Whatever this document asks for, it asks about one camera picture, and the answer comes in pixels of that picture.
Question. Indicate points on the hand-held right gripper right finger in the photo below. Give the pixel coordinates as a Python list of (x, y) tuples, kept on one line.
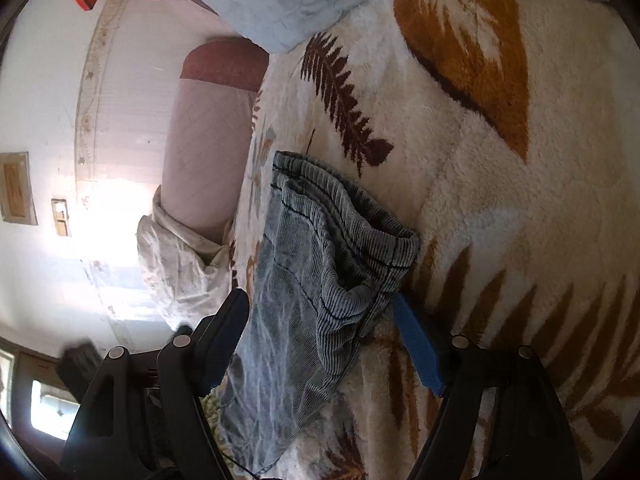
[(417, 345)]

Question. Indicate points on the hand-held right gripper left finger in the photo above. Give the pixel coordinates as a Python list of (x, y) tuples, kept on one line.
[(226, 340)]

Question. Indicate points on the blue denim pants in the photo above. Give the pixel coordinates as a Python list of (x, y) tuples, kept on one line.
[(300, 285)]

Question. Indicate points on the white printed pillow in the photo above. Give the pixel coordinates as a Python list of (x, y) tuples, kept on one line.
[(175, 260)]

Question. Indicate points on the leaf print blanket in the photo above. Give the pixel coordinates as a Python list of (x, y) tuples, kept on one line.
[(500, 185)]

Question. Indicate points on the pink bolster pillow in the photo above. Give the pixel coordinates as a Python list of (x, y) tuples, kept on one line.
[(210, 150)]

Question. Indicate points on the wooden door with glass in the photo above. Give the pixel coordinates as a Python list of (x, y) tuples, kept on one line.
[(30, 390)]

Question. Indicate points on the grey blue pillow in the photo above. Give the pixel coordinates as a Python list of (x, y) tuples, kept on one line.
[(280, 0)]

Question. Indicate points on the beige wall light switch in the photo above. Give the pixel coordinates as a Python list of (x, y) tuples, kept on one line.
[(60, 217)]

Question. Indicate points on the small wooden picture frame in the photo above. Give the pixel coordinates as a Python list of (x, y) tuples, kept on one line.
[(15, 187)]

